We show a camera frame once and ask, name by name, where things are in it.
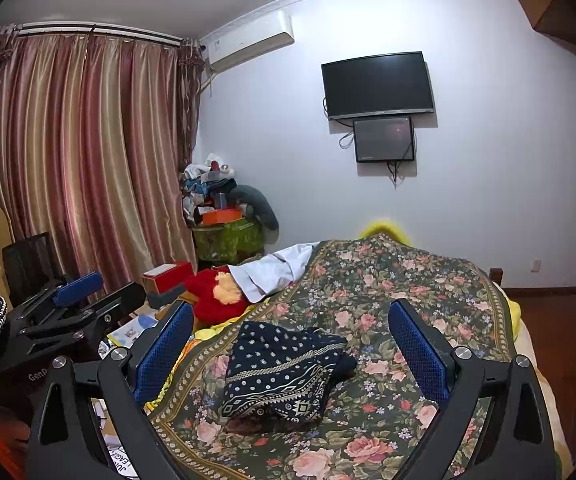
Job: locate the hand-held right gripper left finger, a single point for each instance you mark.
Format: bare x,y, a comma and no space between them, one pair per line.
165,350

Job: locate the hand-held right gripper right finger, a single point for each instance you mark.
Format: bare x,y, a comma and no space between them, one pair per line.
418,350

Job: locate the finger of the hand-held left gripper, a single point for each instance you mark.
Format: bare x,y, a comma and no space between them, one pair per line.
77,287
117,302

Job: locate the navy patterned hooded garment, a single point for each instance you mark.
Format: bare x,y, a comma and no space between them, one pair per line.
278,365

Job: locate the person's left hand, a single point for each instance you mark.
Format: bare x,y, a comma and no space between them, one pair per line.
10,421

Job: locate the black chair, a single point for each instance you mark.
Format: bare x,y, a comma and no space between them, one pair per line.
30,265

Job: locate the red box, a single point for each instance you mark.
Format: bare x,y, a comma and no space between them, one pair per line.
172,275

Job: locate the red plush toy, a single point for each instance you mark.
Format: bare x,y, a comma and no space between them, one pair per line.
207,295

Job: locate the green floral blanket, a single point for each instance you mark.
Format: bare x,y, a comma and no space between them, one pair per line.
393,270

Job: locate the striped brown curtain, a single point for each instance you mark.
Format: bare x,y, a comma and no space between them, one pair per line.
92,160

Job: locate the white garment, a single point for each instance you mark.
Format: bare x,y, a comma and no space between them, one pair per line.
268,270

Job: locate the orange box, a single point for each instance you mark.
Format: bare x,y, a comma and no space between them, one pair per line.
222,216

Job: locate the pile of clutter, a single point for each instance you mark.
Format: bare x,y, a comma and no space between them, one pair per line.
202,180

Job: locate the grey plush toy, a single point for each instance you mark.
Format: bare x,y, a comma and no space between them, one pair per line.
260,205

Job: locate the small black monitor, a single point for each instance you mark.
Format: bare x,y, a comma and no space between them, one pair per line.
383,139

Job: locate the large black television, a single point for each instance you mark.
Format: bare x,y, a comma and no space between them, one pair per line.
378,85

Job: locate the white air conditioner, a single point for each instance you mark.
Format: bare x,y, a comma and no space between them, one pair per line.
248,40

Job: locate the wooden bed frame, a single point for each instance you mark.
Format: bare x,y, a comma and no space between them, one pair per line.
496,276

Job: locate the white wall socket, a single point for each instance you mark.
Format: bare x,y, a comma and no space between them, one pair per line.
535,266

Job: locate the white curtain rail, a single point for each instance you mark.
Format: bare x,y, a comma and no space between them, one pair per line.
97,32

